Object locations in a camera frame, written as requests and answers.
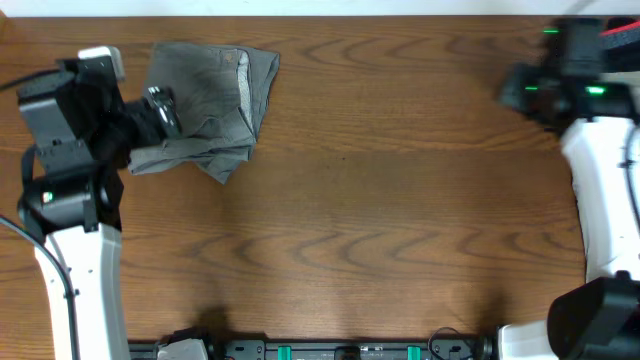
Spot grey shorts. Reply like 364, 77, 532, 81
128, 42, 280, 184

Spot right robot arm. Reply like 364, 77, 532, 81
490, 17, 639, 359

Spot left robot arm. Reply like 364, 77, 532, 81
17, 47, 181, 359

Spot dark garment red trim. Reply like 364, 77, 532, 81
601, 17, 639, 73

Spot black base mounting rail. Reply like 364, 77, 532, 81
129, 327, 499, 360

